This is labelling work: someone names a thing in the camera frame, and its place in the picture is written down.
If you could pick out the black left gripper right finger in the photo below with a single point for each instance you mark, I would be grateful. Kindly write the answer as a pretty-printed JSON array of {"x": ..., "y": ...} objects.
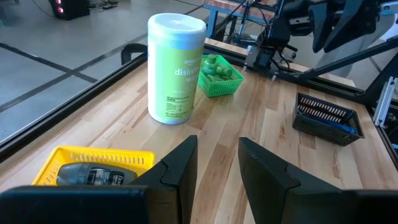
[{"x": 311, "y": 205}]

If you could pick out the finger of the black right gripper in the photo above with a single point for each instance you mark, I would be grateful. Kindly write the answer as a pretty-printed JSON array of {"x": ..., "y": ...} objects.
[
  {"x": 321, "y": 25},
  {"x": 351, "y": 21}
]

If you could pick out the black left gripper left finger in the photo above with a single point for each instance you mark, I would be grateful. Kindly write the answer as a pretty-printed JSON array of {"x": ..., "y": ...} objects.
[{"x": 93, "y": 205}]

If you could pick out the grey deodorant stick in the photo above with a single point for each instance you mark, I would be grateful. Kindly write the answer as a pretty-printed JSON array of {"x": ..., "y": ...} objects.
[{"x": 93, "y": 175}]

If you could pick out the blue disposable razor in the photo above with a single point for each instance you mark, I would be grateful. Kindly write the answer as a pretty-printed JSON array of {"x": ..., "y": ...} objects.
[{"x": 339, "y": 125}]

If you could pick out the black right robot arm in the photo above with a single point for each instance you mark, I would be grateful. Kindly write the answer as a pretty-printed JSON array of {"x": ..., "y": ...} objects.
[{"x": 270, "y": 46}]

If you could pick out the person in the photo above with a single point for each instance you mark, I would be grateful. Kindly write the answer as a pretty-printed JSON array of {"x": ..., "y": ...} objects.
[{"x": 367, "y": 42}]

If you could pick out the yellow plastic basket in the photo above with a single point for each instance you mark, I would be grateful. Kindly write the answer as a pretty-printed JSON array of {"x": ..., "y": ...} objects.
[{"x": 93, "y": 155}]

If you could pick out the background wooden workbench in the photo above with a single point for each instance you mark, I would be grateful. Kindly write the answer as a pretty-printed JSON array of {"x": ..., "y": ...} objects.
[{"x": 230, "y": 6}]

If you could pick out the black plastic basket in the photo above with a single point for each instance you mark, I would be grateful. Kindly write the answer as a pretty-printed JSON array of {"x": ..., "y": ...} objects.
[{"x": 323, "y": 132}]

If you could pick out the silver aluminium strut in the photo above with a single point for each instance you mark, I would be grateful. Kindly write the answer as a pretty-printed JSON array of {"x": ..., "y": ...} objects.
[{"x": 385, "y": 99}]

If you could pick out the green plastic basket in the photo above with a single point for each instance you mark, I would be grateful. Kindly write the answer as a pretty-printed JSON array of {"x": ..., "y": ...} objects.
[{"x": 224, "y": 87}]

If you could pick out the green disinfecting wipes canister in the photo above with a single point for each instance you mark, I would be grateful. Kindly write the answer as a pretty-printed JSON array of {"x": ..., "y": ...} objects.
[{"x": 174, "y": 71}]

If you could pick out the black computer tower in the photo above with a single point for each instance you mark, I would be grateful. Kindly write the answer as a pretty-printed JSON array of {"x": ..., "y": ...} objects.
[{"x": 71, "y": 7}]

